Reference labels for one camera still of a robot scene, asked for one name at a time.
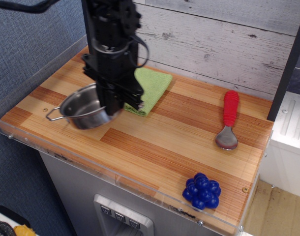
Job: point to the black right vertical post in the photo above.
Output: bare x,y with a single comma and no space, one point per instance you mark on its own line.
285,79

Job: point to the yellow object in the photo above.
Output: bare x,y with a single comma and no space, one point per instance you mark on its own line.
23,230

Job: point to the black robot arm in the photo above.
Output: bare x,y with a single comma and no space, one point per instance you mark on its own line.
115,24

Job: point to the green folded cloth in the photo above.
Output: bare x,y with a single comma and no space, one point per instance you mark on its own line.
154,84

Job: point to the stainless steel pot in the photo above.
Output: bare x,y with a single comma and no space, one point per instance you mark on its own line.
82,109

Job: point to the clear acrylic table guard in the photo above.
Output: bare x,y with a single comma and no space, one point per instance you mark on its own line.
154,156

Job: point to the red handled metal spoon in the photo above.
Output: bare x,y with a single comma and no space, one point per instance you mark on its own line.
226,139

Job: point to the black left vertical post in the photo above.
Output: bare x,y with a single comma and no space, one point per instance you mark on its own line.
90,28

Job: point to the white ridged side counter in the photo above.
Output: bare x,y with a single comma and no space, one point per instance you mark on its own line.
280,166

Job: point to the grey toy fridge cabinet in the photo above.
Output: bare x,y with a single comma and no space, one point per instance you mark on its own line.
77,188

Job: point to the blue plastic grape bunch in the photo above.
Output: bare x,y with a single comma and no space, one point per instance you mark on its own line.
202,192

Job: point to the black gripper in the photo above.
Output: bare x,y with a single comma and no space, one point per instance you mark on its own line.
114,74

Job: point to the silver dispenser button panel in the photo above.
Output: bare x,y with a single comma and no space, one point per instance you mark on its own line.
118,220

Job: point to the black vertical post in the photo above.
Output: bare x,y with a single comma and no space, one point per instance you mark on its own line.
285,79
90,28

